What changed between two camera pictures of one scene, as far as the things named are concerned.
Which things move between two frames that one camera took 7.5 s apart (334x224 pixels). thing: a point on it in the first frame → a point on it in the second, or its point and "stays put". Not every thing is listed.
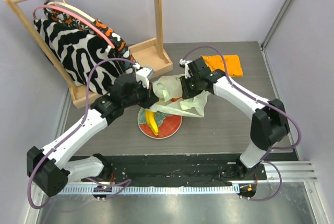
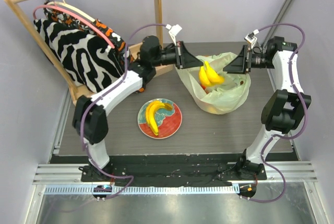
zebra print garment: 92,63 stays put
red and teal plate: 168,125 stays put
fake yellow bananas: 151,120 stays put
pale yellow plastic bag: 167,88 → 229,97
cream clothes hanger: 64,4 stays put
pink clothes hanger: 75,14 stays put
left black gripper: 150,97 → 183,59
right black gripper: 186,87 → 248,59
